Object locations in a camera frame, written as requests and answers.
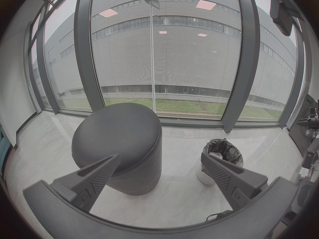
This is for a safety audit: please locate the black plastic bag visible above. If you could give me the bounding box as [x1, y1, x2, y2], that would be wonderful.
[201, 138, 244, 174]

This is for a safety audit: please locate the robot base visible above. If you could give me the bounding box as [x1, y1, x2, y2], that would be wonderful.
[283, 138, 319, 231]

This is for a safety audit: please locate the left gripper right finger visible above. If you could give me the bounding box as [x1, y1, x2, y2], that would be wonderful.
[201, 153, 269, 211]

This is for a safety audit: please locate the black cable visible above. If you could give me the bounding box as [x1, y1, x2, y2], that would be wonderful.
[206, 209, 235, 222]

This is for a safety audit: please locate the white trash bin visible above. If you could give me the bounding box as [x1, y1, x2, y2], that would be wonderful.
[196, 167, 218, 185]

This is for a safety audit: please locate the dark grey round chair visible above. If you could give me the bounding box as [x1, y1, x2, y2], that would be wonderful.
[71, 103, 163, 196]

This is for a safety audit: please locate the window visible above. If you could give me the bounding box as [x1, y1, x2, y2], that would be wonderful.
[24, 0, 312, 134]

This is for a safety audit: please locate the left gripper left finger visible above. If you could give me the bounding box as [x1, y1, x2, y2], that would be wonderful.
[52, 153, 121, 212]

